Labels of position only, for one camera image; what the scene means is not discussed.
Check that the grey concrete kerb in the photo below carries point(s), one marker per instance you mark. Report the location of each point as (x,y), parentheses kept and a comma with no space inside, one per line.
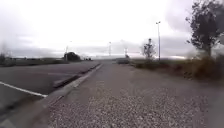
(71,85)

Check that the dark bush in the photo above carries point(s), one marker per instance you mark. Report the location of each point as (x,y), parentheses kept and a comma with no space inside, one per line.
(71,56)

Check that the strip of dry bushes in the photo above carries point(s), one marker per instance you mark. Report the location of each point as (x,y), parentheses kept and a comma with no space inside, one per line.
(196,68)

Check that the street lamp pole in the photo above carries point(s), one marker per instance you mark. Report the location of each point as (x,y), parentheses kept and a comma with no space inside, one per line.
(159,43)

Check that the grey pebbled path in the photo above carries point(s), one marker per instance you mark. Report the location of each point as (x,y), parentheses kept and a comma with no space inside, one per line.
(133,96)

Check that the small tree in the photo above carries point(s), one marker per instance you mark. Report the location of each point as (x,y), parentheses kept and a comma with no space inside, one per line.
(148,50)

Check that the bare tree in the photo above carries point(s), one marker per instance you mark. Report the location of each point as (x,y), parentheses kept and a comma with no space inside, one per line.
(3,55)

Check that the large tree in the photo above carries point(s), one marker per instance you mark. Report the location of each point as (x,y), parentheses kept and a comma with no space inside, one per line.
(206,26)

